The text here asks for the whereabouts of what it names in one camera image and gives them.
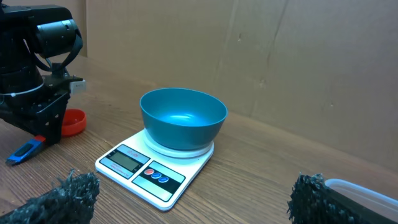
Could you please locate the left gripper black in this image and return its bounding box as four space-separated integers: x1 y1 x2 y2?
1 73 83 144

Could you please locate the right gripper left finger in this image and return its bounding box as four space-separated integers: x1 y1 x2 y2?
1 170 100 224

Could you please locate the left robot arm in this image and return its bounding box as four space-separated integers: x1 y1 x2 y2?
1 4 83 145

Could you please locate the red measuring scoop blue handle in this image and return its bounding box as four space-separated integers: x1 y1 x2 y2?
6 109 86 166

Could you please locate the white digital kitchen scale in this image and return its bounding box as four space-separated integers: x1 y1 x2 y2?
95 129 214 211

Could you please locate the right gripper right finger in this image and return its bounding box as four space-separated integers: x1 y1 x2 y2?
287 174 397 224

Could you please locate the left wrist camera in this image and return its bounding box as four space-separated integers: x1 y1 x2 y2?
69 80 86 95

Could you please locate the clear plastic container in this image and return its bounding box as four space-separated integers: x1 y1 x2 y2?
325 179 397 222

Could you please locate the blue plastic bowl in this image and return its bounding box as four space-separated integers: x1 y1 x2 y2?
139 88 228 150

